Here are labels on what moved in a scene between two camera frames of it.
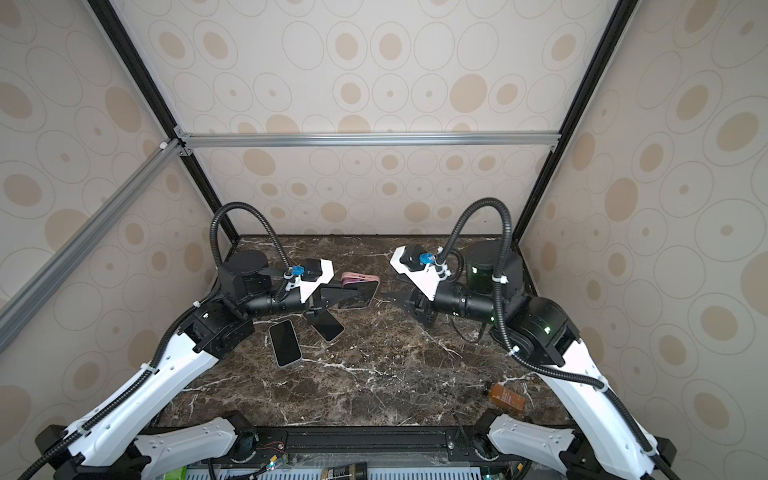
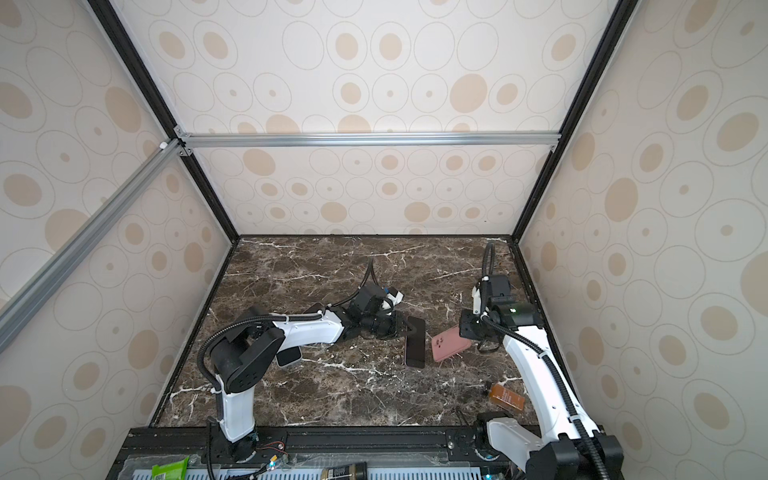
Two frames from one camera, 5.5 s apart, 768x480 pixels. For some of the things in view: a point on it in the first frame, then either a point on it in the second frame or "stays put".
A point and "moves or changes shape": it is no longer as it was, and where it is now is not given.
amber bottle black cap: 508,397 stays put
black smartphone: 366,292 moves or changes shape
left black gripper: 319,301 to 397,324
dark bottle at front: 355,471 stays put
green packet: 179,474 stays put
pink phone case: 351,278 to 448,344
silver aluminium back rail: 313,140 stays put
